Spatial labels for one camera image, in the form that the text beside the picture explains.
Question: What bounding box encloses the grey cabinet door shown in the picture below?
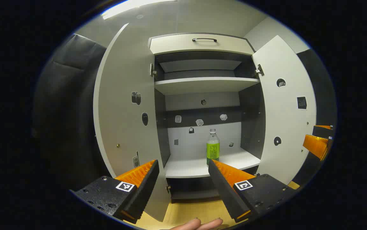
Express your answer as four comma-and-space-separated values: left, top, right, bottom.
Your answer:
252, 35, 317, 186
93, 23, 171, 222

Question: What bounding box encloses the grey white cabinet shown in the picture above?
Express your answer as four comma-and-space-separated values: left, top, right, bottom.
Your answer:
148, 32, 266, 204

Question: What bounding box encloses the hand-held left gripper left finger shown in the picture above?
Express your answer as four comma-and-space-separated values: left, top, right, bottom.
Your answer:
70, 159, 160, 224

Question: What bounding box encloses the clear bottle with green label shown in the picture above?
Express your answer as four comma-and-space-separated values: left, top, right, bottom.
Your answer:
206, 129, 220, 166

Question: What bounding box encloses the white cabinet drawer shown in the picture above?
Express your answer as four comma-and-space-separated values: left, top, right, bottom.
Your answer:
148, 33, 256, 55

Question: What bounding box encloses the black backdrop cloth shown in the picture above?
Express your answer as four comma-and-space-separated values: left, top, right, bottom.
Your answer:
33, 33, 338, 192

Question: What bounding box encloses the white cabinet shelf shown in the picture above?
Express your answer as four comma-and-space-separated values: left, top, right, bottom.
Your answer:
164, 148, 262, 179
154, 77, 260, 96

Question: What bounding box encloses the ceiling light strip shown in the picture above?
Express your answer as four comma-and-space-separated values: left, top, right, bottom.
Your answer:
101, 0, 178, 20

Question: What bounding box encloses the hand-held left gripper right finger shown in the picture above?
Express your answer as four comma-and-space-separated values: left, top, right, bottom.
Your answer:
208, 159, 299, 223

